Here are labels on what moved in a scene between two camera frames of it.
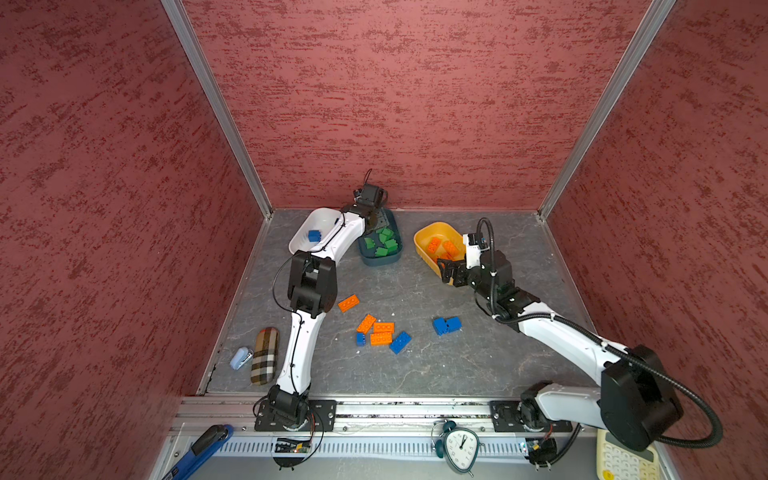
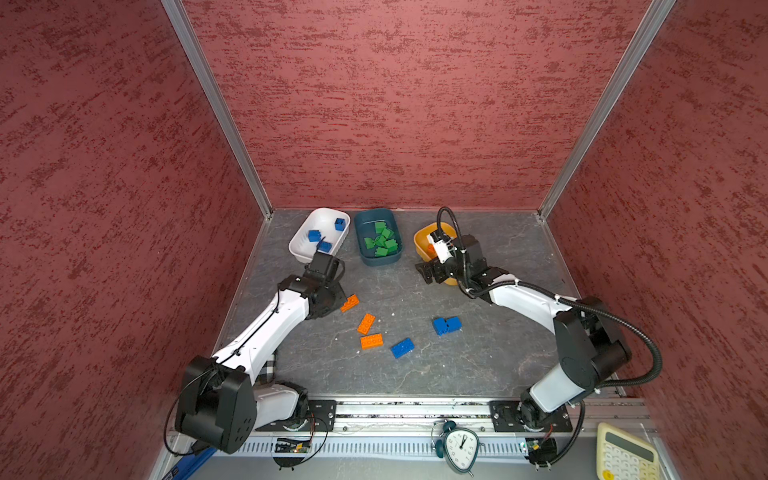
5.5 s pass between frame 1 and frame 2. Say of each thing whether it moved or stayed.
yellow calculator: stayed
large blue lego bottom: moved
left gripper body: moved
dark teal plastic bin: stayed
